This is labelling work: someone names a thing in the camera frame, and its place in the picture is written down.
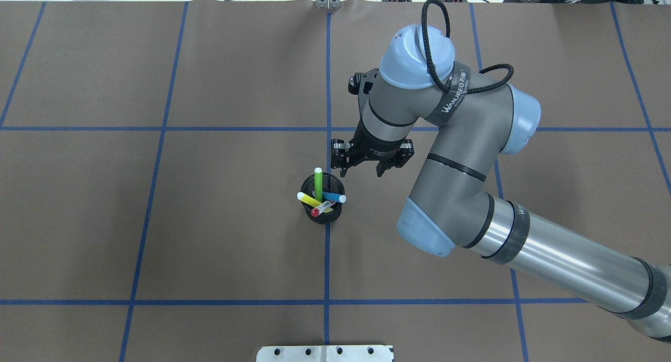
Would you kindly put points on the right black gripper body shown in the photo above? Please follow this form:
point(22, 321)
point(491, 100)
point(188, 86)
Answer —
point(375, 147)

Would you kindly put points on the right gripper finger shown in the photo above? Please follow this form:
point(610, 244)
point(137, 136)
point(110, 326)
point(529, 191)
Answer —
point(398, 159)
point(341, 157)

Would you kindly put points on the blue highlighter pen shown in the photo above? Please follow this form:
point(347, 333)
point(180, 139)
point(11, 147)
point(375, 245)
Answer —
point(334, 197)

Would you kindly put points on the red whiteboard marker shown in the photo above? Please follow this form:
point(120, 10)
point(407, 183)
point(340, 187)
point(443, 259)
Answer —
point(324, 207)

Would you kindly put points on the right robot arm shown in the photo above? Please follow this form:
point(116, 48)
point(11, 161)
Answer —
point(479, 115)

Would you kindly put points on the green highlighter pen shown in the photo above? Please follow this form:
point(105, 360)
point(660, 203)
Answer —
point(318, 183)

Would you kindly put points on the black mesh pen cup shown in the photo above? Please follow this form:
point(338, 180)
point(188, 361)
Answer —
point(330, 184)

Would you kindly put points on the yellow highlighter pen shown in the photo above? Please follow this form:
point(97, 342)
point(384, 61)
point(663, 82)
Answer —
point(308, 200)

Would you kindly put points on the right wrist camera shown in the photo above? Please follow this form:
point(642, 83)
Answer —
point(360, 83)

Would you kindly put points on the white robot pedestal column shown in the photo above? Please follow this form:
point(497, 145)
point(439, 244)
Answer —
point(326, 353)

